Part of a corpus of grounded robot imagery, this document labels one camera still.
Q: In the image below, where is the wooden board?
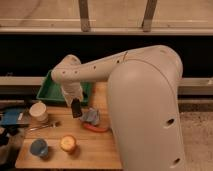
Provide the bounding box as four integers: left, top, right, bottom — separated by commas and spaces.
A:
14, 81, 123, 171

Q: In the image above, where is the crumpled blue-grey cloth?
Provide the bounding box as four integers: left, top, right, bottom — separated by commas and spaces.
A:
80, 108, 100, 126

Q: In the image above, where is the white cup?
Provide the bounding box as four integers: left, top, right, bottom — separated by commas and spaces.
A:
29, 102, 48, 122

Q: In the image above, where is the apple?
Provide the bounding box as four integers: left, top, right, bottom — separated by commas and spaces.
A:
60, 135, 77, 153

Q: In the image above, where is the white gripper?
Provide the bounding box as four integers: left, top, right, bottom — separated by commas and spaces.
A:
61, 82, 83, 107

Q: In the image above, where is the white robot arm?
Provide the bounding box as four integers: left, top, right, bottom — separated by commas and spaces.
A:
51, 45, 186, 171

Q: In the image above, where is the green plastic tray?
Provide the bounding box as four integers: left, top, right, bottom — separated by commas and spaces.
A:
36, 71, 92, 106

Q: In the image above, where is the blue box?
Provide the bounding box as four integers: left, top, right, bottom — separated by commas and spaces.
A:
0, 108, 23, 126

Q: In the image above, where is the metal fork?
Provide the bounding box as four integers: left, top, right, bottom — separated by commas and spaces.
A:
29, 121, 60, 131

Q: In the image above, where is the blue cup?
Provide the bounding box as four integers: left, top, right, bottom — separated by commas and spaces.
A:
30, 139, 48, 157

